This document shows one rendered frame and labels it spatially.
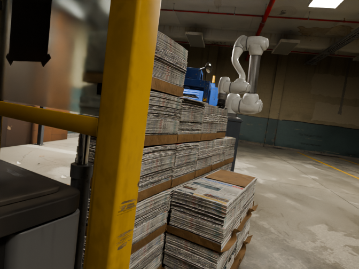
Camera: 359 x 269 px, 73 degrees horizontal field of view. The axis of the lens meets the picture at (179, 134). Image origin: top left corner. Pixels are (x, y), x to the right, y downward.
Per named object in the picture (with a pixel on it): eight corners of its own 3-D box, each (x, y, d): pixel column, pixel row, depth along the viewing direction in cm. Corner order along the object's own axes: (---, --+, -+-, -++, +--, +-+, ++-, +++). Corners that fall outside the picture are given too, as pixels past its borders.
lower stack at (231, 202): (245, 255, 182) (258, 177, 177) (209, 329, 114) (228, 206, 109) (208, 240, 196) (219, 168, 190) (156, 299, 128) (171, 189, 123)
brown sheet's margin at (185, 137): (200, 140, 147) (201, 133, 147) (177, 142, 122) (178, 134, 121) (149, 131, 165) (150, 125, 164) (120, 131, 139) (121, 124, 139)
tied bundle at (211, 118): (216, 140, 173) (221, 108, 171) (200, 142, 147) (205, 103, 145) (170, 132, 190) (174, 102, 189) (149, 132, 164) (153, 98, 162)
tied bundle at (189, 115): (201, 142, 147) (206, 103, 145) (177, 144, 121) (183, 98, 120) (149, 132, 165) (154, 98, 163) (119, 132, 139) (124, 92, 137)
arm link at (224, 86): (215, 92, 225) (228, 93, 219) (217, 75, 224) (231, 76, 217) (219, 93, 235) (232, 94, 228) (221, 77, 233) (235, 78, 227)
